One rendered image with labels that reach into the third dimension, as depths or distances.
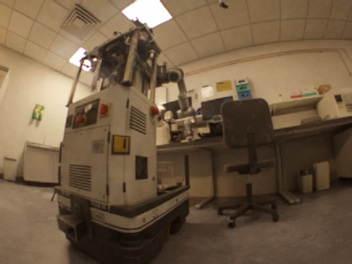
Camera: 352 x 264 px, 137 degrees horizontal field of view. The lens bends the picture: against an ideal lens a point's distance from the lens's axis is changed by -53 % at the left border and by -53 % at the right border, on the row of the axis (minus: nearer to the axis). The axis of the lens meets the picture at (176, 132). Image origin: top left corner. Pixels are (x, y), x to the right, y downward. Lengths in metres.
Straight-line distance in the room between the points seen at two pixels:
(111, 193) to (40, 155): 2.60
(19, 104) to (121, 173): 3.43
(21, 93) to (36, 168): 1.70
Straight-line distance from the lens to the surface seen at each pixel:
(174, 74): 1.32
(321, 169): 2.11
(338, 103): 2.16
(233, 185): 2.28
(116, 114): 0.58
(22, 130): 3.67
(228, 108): 1.16
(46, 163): 3.09
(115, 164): 0.54
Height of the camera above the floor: 0.46
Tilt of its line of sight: 15 degrees up
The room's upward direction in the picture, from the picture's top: 2 degrees counter-clockwise
